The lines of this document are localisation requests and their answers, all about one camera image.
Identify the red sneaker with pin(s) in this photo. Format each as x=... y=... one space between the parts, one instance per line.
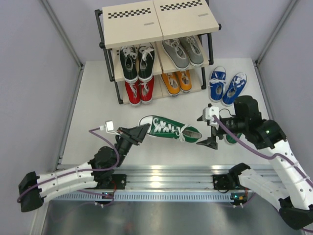
x=146 y=90
x=133 y=92

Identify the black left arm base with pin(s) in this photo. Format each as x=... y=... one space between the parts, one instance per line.
x=115 y=181

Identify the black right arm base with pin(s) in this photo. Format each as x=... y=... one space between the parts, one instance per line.
x=229 y=181

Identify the grey sneaker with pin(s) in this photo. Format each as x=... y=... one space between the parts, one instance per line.
x=193 y=51
x=176 y=53

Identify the green sneaker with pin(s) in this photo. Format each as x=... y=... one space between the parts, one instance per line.
x=161 y=127
x=230 y=140

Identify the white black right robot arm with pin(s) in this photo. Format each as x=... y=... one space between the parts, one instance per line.
x=266 y=139

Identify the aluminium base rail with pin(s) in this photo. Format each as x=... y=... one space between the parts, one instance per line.
x=141 y=179

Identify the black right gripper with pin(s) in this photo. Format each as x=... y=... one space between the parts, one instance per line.
x=211 y=142

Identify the left blue sneaker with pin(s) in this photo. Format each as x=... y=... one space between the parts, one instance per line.
x=217 y=84

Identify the beige black shoe shelf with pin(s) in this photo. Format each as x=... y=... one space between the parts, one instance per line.
x=153 y=21

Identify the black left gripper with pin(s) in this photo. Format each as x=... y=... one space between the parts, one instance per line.
x=134 y=135

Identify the black sneaker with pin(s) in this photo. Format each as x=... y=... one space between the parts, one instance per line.
x=146 y=56
x=128 y=56

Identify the orange sneaker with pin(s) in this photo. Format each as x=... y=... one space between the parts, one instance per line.
x=171 y=83
x=184 y=80

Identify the left grey corner post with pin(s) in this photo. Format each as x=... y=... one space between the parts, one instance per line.
x=53 y=17

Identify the grey aluminium corner post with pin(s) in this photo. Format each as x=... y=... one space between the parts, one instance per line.
x=278 y=27

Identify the blue sneaker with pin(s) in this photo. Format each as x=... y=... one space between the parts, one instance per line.
x=217 y=84
x=236 y=86

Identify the right blue sneaker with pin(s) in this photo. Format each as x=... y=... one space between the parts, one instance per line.
x=236 y=86

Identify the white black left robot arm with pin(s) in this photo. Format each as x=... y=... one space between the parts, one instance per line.
x=37 y=189

